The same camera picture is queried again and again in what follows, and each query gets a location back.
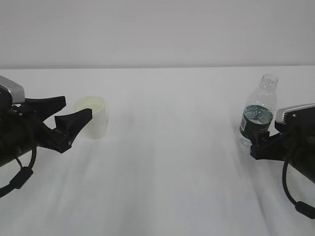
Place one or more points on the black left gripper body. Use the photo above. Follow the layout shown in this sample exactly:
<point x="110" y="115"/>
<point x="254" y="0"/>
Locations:
<point x="25" y="136"/>

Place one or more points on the white paper cup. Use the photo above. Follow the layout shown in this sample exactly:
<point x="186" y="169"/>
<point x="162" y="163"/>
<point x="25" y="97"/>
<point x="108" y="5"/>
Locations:
<point x="97" y="127"/>

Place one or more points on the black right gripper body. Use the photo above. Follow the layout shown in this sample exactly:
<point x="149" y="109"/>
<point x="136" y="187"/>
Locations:
<point x="295" y="145"/>

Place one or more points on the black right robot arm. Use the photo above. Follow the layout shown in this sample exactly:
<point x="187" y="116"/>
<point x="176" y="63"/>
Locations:
<point x="305" y="168"/>

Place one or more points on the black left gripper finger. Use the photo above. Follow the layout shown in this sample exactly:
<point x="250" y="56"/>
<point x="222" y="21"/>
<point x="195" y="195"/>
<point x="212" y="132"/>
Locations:
<point x="41" y="109"/>
<point x="70" y="125"/>

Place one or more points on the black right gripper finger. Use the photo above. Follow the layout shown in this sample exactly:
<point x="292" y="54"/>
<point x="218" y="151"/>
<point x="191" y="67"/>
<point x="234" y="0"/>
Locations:
<point x="259" y="137"/>

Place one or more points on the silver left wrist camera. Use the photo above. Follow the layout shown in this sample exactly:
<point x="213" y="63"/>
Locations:
<point x="15" y="90"/>

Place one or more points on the clear green-label water bottle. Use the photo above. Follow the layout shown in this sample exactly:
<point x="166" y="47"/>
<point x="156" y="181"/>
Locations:
<point x="259" y="109"/>

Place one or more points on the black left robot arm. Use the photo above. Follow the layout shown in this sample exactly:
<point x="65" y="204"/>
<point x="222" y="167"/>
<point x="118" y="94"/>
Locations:
<point x="5" y="105"/>

